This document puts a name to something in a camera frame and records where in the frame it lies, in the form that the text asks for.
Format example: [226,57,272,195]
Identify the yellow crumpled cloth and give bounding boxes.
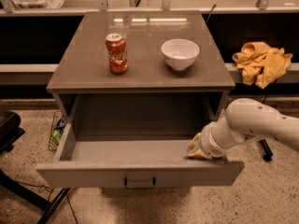
[232,42,292,89]

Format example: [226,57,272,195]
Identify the wire basket with items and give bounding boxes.
[48,111,66,152]

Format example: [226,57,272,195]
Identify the grey top drawer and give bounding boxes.
[36,93,244,189]

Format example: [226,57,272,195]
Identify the red soda can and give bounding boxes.
[106,33,128,75]

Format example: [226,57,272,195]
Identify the black chair base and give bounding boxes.
[0,111,69,224]

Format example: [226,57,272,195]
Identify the black floor cable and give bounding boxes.
[17,180,78,224]

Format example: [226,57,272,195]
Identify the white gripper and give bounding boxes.
[187,122,225,160]

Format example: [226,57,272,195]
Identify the white bowl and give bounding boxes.
[161,38,200,71]

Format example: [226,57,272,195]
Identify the grey drawer cabinet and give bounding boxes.
[48,11,235,122]

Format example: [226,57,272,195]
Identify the black stand leg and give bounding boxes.
[260,139,273,162]

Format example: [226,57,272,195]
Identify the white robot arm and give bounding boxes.
[187,98,299,160]

